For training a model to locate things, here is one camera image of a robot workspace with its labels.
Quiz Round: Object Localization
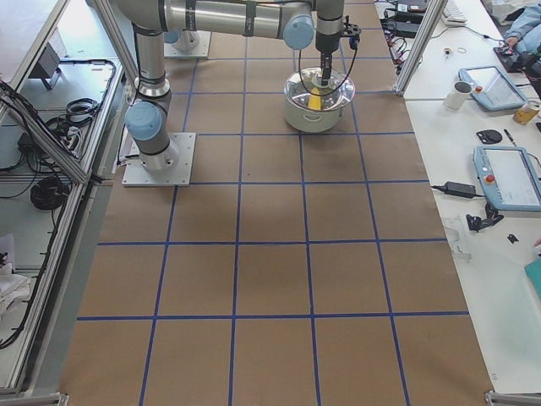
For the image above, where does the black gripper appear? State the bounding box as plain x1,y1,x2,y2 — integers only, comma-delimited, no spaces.
315,0,343,87

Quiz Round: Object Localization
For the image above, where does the yellow corn cob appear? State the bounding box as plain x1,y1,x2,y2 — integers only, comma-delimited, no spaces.
308,86,322,111

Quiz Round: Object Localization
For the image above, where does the white cooking pot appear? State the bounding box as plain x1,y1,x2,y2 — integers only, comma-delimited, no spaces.
284,93,344,134

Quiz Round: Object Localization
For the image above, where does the glass pot lid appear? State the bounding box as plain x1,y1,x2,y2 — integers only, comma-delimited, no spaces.
284,67,356,112

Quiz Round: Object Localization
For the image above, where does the person hand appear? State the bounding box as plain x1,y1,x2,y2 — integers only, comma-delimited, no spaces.
505,36,520,48

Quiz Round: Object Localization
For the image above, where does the black laptop charger brick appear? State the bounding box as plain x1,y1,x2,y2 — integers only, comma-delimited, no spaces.
391,21,420,38

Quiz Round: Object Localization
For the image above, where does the white paper cup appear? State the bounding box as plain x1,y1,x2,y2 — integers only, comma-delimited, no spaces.
443,80,473,111

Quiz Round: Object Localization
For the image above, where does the upper teach pendant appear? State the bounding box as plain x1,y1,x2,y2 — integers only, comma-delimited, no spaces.
458,65,527,111

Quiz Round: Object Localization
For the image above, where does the teach pendant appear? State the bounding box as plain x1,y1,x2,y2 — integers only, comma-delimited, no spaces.
473,145,540,212
458,65,527,111

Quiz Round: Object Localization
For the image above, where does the black round disc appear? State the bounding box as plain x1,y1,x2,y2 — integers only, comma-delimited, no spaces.
476,129,503,145

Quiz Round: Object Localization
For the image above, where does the black power adapter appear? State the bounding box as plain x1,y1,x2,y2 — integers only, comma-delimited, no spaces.
431,181,484,199

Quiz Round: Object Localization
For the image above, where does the black pen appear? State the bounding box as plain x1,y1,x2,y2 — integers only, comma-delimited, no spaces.
504,129,517,146

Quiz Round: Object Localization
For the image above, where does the yellow drink can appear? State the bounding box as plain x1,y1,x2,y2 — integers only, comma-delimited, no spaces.
512,101,540,125

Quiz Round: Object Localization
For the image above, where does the brown gridded table mat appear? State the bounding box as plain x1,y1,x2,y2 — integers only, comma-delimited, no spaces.
59,1,491,405

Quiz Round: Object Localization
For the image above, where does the lower teach pendant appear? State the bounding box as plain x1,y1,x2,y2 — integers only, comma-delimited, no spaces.
473,145,540,212

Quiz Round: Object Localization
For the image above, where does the black clamp part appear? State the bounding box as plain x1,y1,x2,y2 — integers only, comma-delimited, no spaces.
466,214,504,233

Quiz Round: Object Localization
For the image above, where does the small black plastic piece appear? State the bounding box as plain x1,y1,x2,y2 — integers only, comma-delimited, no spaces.
507,233,519,244

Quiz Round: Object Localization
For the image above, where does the grey electronics box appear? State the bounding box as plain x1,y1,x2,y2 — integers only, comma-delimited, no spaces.
29,43,62,91

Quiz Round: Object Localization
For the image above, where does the teal folder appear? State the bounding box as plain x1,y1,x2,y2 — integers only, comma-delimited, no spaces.
524,258,541,297

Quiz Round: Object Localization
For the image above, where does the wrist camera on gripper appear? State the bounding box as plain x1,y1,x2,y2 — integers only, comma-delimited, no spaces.
342,15,362,51

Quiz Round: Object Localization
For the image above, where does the aluminium frame post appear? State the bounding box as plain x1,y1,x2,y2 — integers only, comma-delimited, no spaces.
394,0,447,96

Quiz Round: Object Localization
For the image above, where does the clear plastic bracket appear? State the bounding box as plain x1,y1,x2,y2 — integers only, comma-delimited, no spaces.
441,217,472,261

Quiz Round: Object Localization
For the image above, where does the coiled black cable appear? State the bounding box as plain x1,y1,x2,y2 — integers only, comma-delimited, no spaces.
30,175,70,211

